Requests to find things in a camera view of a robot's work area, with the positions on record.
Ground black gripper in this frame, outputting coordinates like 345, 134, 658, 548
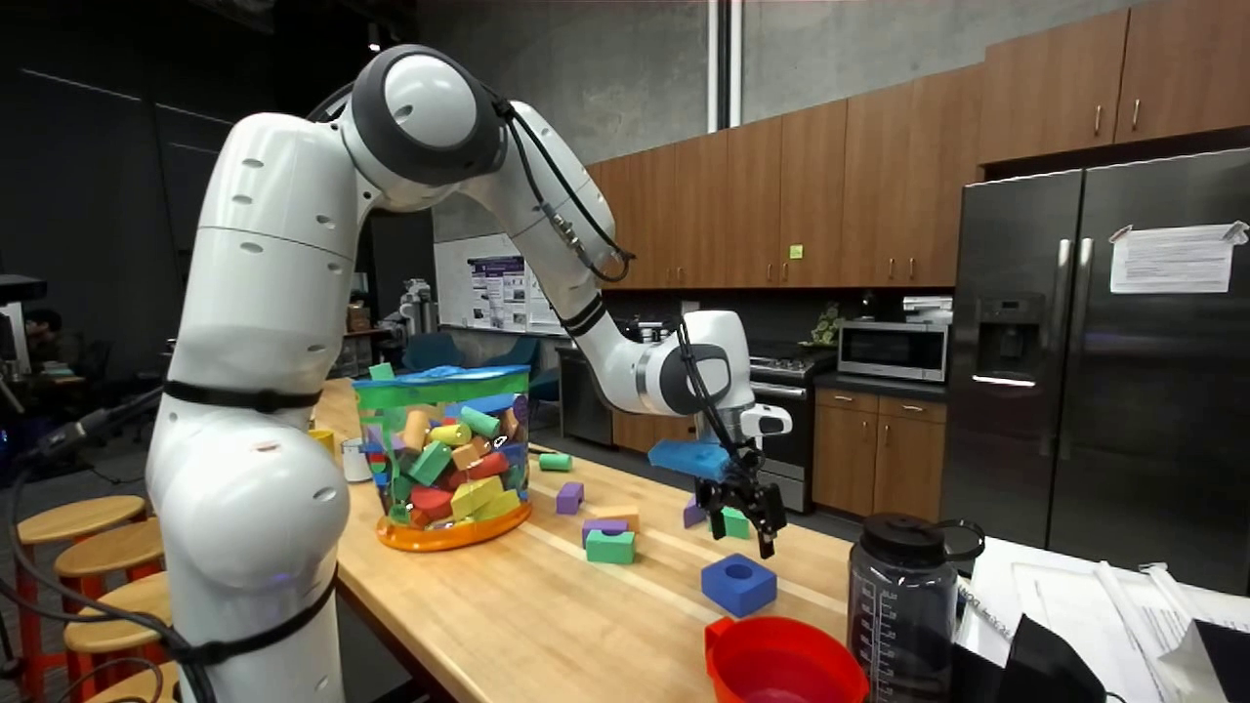
693, 441, 788, 562

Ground blue square block with hole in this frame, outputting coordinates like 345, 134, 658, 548
699, 551, 780, 622

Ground clear plastic block basket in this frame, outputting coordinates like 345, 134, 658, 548
353, 358, 541, 553

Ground stainless steel oven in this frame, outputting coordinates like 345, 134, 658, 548
745, 349, 819, 514

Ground wide brown base cabinet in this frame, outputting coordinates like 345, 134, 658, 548
611, 405, 694, 461

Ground red plastic bowl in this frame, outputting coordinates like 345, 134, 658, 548
705, 614, 874, 703

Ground narrow brown base cabinet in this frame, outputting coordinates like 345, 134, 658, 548
809, 384, 955, 527

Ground dark water bottle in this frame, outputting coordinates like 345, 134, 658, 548
849, 510, 987, 703

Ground black dishwasher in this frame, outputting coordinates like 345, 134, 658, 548
560, 349, 616, 449

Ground small green plant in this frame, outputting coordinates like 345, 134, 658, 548
805, 304, 849, 351

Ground silver microwave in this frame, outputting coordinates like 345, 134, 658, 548
834, 315, 956, 386

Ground white cloth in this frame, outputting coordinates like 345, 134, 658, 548
955, 534, 1250, 703

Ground stainless steel refrigerator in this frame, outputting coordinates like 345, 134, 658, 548
942, 146, 1250, 599

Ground white paper on refrigerator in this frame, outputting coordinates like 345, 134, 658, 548
1107, 217, 1250, 301

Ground brown cabinet above refrigerator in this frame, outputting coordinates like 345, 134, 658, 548
975, 0, 1250, 173

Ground wooden stool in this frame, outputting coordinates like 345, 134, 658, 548
7, 493, 151, 703
81, 655, 188, 703
57, 569, 181, 703
51, 521, 172, 617

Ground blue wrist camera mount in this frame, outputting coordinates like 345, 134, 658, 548
645, 439, 736, 489

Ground brown wooden wall cabinets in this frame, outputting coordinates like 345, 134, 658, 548
586, 61, 987, 293

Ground wall poster board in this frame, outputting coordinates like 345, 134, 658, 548
431, 229, 568, 340

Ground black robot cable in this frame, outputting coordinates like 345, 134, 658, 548
491, 92, 640, 289

